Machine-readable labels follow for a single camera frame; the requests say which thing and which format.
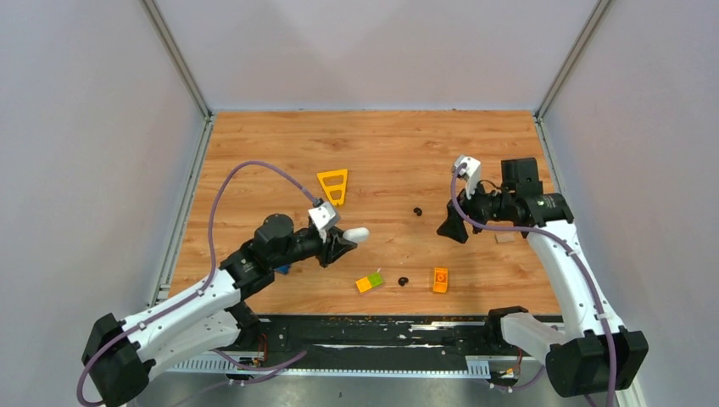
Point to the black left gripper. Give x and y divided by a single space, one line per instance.
334 247

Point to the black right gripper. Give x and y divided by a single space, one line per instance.
453 226

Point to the white earbud charging case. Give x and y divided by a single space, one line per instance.
356 235

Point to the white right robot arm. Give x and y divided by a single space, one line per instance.
595 353

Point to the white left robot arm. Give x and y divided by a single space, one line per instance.
122 356

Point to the orange green toy brick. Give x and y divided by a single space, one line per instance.
367 283

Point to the small wooden block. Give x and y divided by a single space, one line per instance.
505 237

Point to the orange arch toy block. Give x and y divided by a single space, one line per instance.
440 280

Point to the yellow triangular toy block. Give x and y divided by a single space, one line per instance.
334 184

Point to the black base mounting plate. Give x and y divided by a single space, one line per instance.
372 341

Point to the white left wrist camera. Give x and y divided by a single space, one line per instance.
324 217

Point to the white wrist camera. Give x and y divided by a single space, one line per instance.
468 170
324 217

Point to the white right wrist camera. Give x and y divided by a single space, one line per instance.
468 170

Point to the white slotted cable duct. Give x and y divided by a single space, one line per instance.
213 364

